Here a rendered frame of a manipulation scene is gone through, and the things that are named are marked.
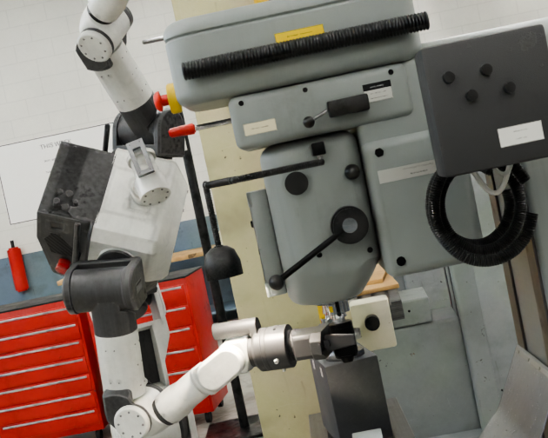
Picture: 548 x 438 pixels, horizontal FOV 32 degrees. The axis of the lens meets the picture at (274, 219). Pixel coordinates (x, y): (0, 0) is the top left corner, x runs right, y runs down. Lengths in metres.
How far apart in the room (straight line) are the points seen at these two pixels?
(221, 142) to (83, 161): 1.51
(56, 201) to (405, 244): 0.75
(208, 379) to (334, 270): 0.36
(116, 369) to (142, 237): 0.28
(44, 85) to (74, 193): 9.15
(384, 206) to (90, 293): 0.63
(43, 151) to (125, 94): 9.05
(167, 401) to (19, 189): 9.33
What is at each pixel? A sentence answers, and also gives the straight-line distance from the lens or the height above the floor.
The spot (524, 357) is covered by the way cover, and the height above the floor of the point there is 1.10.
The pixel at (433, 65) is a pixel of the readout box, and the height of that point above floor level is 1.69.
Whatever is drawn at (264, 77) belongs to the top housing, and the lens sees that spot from 1.79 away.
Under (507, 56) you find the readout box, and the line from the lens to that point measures 1.59.
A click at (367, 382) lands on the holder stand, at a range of 2.17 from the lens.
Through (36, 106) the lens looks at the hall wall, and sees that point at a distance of 11.28.
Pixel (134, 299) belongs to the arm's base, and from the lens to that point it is 2.01.
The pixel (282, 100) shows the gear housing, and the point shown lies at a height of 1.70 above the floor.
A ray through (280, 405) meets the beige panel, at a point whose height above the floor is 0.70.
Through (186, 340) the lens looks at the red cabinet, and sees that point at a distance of 6.50.
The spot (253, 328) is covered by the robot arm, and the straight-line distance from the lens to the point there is 1.96.
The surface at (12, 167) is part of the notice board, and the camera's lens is 11.33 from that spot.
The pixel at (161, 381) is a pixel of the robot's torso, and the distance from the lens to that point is 2.49.
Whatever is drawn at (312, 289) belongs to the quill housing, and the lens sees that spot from 1.85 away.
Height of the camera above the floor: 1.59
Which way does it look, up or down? 3 degrees down
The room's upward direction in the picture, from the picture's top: 12 degrees counter-clockwise
